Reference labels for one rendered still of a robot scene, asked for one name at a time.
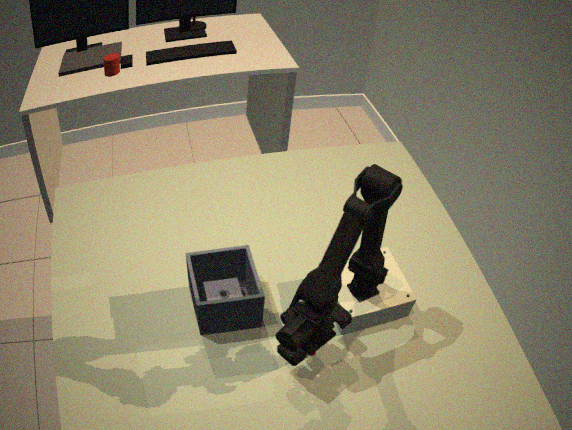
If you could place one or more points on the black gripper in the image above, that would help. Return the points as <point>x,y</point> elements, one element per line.
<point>320,337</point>

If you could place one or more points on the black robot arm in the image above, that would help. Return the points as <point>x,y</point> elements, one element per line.
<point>319,290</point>

